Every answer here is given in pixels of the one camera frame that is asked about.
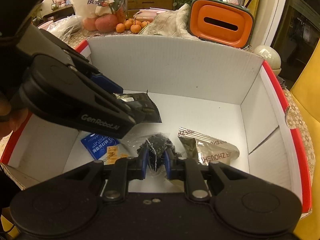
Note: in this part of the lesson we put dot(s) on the round cream ball container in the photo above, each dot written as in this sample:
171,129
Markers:
271,56

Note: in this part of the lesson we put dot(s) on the beige crumpled cloth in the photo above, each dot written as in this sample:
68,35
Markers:
170,24

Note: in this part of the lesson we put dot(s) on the orange green tissue box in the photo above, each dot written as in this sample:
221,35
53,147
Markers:
221,22

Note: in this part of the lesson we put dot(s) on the pile of small oranges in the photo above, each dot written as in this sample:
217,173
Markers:
134,26

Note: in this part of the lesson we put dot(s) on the pink flat box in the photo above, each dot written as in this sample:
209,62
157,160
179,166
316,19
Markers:
148,14

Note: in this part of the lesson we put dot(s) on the clear crumpled plastic bag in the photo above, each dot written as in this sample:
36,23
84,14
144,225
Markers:
66,27

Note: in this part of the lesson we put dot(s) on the black mesh snack bag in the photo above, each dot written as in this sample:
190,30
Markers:
155,144

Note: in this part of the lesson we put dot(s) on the blue snack packet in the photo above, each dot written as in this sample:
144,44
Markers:
104,148

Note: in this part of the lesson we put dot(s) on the red white cardboard box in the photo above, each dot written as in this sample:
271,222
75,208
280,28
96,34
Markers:
217,90

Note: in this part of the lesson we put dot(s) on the silver foil snack wrapper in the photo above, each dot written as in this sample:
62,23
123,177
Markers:
205,149

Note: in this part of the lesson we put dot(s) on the wooden tv cabinet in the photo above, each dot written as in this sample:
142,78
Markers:
145,4

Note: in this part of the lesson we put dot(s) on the black snack packet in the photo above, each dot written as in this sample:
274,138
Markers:
148,106

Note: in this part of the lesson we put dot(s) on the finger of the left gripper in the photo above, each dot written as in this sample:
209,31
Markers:
134,109
106,84

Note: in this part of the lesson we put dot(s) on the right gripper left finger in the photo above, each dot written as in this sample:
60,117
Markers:
142,162

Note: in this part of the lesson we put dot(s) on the person's left hand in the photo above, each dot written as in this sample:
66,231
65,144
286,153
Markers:
16,118

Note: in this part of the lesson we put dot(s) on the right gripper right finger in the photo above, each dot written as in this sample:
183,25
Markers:
171,166

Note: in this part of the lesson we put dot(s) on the red apple left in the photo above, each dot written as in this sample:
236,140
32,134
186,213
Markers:
89,24

